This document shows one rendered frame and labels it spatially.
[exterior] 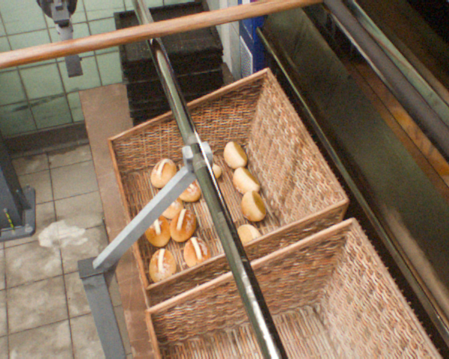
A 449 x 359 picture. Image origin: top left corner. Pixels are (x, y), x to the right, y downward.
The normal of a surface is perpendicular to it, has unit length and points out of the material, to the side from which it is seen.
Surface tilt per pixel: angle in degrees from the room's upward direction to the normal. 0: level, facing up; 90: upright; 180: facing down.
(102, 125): 0
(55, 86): 90
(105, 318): 90
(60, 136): 90
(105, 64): 90
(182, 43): 0
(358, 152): 70
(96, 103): 0
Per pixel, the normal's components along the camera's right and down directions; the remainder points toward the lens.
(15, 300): -0.06, -0.73
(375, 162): -0.92, -0.04
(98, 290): 0.27, 0.64
